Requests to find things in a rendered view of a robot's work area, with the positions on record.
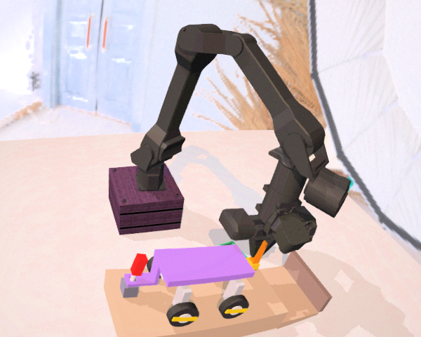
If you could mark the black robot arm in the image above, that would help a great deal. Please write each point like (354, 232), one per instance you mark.
(298, 132)

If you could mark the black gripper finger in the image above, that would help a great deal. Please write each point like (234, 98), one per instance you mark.
(271, 241)
(255, 243)

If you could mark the purple trolley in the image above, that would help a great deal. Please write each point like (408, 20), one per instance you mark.
(198, 265)

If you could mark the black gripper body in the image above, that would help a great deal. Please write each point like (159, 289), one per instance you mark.
(241, 226)

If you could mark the red block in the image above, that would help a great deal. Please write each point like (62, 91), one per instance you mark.
(138, 266)

